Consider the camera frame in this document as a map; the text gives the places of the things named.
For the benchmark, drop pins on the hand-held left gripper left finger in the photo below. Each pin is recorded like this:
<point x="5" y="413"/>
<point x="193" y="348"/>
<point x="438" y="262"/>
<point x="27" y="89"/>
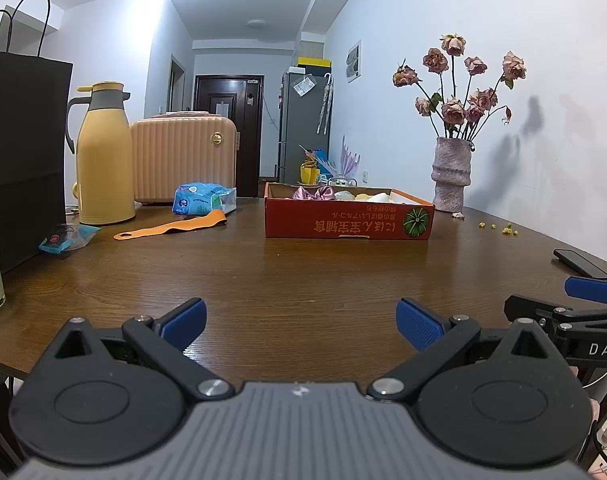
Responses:
<point x="183" y="322"/>

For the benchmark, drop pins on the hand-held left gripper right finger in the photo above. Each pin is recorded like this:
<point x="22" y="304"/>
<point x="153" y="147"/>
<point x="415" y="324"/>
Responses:
<point x="418" y="327"/>

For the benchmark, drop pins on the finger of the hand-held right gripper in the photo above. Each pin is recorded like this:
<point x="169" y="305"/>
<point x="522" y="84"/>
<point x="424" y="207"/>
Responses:
<point x="591" y="290"/>
<point x="583" y="317"/>

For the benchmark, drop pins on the white plush toy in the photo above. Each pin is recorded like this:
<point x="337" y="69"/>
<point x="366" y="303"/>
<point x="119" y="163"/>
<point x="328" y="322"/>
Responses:
<point x="388" y="198"/>

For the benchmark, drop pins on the yellow plush toy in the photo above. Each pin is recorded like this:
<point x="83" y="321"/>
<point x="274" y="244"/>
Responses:
<point x="366" y="196"/>

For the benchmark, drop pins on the red cardboard box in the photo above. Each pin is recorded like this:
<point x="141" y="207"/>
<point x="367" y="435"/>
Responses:
<point x="293" y="222"/>

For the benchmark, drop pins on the black phone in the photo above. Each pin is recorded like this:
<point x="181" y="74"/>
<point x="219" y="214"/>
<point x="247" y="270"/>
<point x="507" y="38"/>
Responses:
<point x="581" y="263"/>

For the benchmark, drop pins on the scattered dried petals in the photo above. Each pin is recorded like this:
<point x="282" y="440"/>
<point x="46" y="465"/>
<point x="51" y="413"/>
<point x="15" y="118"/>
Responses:
<point x="507" y="231"/>

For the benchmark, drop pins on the blue wet wipes packet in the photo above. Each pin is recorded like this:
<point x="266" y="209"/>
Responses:
<point x="198" y="199"/>

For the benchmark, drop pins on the small blue packet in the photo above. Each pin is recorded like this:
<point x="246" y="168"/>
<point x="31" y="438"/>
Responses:
<point x="66" y="239"/>

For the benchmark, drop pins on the pink ceramic vase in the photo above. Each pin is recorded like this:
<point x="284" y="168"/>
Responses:
<point x="451" y="175"/>

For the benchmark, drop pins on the peach ribbed suitcase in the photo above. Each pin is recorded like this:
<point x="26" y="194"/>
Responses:
<point x="183" y="160"/>

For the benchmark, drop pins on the dark brown door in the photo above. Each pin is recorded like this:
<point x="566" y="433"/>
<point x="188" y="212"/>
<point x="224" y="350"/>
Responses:
<point x="228" y="150"/>

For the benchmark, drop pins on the yellow thermos jug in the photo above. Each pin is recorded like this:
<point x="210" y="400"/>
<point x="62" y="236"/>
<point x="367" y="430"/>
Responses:
<point x="106" y="160"/>

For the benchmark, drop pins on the purple feather decoration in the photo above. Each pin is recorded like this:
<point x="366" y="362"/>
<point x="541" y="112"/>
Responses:
<point x="350" y="160"/>

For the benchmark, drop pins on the yellow bucket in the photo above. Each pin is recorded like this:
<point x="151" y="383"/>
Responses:
<point x="309" y="174"/>

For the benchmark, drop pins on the grey refrigerator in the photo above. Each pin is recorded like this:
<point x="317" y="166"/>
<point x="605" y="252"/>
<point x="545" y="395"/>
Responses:
<point x="301" y="130"/>

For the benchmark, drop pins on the black paper bag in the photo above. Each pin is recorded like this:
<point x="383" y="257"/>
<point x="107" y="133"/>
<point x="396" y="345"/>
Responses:
<point x="23" y="160"/>

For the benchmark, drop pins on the white folded umbrella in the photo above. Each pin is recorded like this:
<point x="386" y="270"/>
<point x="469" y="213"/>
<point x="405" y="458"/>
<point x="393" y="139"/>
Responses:
<point x="325" y="105"/>

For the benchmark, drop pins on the white paper note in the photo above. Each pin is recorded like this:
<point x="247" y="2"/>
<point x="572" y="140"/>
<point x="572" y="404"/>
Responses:
<point x="303" y="85"/>

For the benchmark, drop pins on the yellow storage box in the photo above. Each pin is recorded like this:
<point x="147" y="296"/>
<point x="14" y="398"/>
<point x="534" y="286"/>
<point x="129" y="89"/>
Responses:
<point x="313" y="62"/>

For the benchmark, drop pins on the small round hallway lamp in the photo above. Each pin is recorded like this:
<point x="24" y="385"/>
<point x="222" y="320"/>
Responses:
<point x="256" y="23"/>

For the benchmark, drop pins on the small wall picture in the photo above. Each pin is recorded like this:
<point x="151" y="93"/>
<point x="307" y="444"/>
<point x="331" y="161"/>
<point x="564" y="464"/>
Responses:
<point x="354" y="61"/>

